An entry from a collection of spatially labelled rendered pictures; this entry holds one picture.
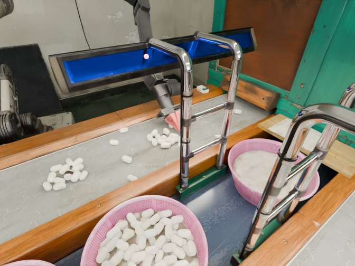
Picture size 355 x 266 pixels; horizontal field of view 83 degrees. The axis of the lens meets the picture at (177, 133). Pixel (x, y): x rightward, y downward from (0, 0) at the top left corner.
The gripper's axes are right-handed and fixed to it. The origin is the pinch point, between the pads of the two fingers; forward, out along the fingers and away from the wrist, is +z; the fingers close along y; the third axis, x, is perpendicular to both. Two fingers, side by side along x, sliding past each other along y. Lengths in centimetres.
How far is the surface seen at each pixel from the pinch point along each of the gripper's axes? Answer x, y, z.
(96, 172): 0.2, -33.9, 2.9
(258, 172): -18.5, 9.6, 25.8
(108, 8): 114, 50, -173
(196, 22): 90, 133, -124
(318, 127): -24, 42, 23
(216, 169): -10.8, 0.3, 19.4
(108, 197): -10.4, -34.3, 11.4
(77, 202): -5.2, -41.5, 9.1
